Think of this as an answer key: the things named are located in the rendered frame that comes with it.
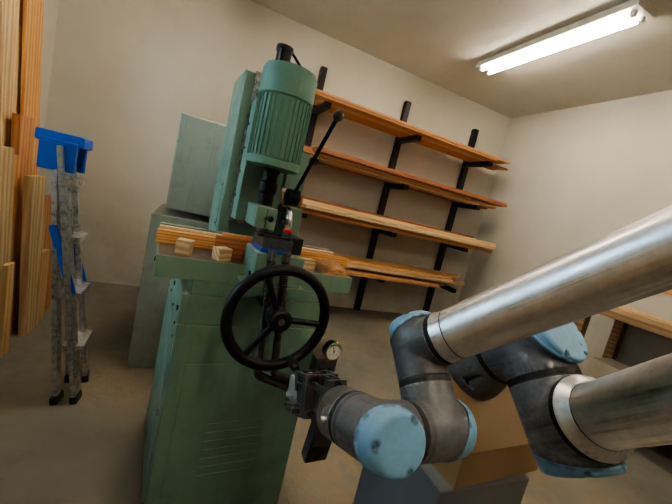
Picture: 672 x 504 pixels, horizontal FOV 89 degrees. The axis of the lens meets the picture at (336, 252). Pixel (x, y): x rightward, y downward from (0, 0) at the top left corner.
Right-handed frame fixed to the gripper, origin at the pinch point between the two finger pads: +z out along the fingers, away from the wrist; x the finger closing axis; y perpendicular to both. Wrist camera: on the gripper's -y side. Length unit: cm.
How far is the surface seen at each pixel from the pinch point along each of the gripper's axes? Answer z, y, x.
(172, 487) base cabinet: 48, -36, 16
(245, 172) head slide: 38, 65, 7
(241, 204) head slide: 42, 54, 7
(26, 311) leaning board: 182, 9, 87
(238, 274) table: 24.9, 28.2, 8.9
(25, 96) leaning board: 177, 133, 107
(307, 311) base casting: 28.3, 18.9, -15.5
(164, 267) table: 25.1, 28.0, 28.2
